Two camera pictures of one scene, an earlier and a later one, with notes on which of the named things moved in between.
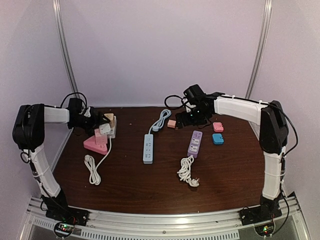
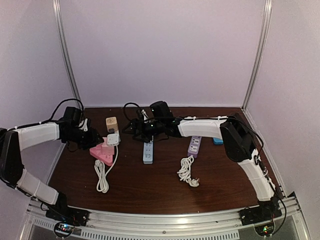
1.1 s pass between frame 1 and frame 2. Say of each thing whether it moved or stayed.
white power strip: moved
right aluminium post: stayed
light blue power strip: stayed
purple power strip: stayed
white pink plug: moved
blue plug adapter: stayed
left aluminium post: stayed
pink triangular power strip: moved
